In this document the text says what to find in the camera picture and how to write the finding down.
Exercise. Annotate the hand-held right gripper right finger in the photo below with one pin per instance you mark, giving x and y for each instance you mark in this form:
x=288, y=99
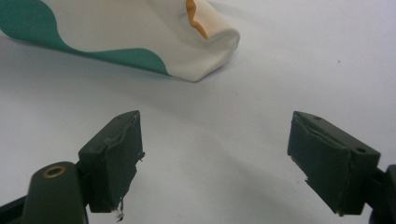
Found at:
x=333, y=165

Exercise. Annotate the white green orange cloth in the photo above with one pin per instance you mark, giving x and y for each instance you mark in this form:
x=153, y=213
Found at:
x=130, y=34

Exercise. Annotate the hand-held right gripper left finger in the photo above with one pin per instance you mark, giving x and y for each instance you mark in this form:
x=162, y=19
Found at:
x=109, y=161

